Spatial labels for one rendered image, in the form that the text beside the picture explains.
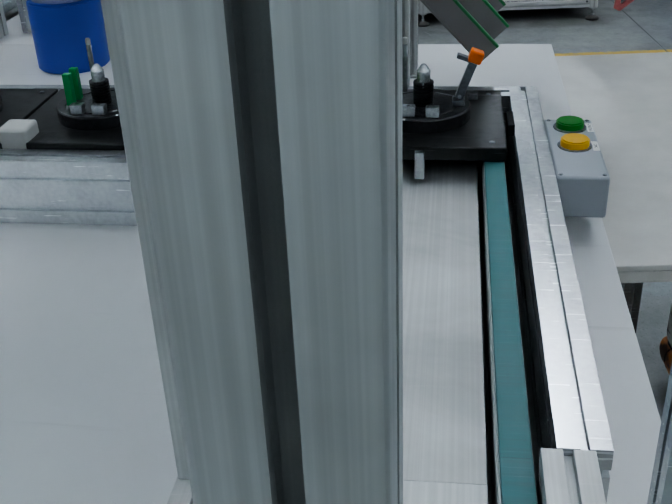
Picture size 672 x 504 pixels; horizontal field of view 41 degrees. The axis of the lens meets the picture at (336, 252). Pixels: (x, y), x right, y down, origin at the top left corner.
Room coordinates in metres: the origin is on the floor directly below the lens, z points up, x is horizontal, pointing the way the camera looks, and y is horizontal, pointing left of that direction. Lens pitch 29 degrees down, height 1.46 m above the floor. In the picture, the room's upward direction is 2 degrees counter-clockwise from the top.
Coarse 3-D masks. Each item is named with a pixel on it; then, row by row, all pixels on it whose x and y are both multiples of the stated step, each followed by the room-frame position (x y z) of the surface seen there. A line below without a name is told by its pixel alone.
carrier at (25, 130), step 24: (72, 72) 1.38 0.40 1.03; (96, 72) 1.36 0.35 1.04; (72, 96) 1.35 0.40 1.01; (96, 96) 1.35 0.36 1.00; (24, 120) 1.30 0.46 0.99; (48, 120) 1.35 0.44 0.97; (72, 120) 1.30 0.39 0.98; (96, 120) 1.30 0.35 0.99; (0, 144) 1.26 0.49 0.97; (24, 144) 1.26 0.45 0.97; (48, 144) 1.25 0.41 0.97; (72, 144) 1.25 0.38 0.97; (96, 144) 1.24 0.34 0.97; (120, 144) 1.24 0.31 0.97
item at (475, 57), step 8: (472, 48) 1.29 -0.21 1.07; (464, 56) 1.28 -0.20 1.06; (472, 56) 1.28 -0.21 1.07; (480, 56) 1.27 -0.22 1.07; (472, 64) 1.28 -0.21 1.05; (464, 72) 1.29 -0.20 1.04; (472, 72) 1.28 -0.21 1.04; (464, 80) 1.28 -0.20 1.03; (464, 88) 1.28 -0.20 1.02; (456, 96) 1.28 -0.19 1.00
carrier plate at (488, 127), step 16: (464, 96) 1.37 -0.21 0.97; (480, 96) 1.37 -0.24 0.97; (496, 96) 1.37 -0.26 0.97; (480, 112) 1.30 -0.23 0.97; (496, 112) 1.30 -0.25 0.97; (464, 128) 1.24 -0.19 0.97; (480, 128) 1.24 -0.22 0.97; (496, 128) 1.23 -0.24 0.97; (416, 144) 1.19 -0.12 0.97; (432, 144) 1.18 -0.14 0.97; (448, 144) 1.18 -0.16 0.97; (464, 144) 1.18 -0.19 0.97; (480, 144) 1.18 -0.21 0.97; (496, 144) 1.17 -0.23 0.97; (480, 160) 1.16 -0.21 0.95; (496, 160) 1.16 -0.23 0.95
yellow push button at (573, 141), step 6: (564, 138) 1.18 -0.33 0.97; (570, 138) 1.18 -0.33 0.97; (576, 138) 1.18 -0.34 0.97; (582, 138) 1.18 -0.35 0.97; (588, 138) 1.18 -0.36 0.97; (564, 144) 1.17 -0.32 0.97; (570, 144) 1.16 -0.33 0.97; (576, 144) 1.16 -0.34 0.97; (582, 144) 1.16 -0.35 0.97; (588, 144) 1.17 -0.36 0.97
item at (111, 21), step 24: (120, 48) 0.54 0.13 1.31; (120, 72) 0.55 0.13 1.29; (120, 96) 0.55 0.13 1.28; (120, 120) 0.55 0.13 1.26; (144, 192) 0.54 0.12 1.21; (144, 216) 0.55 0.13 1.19; (144, 240) 0.55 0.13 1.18; (144, 264) 0.55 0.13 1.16; (168, 360) 0.55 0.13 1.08; (168, 384) 0.55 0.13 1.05; (168, 408) 0.55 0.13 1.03
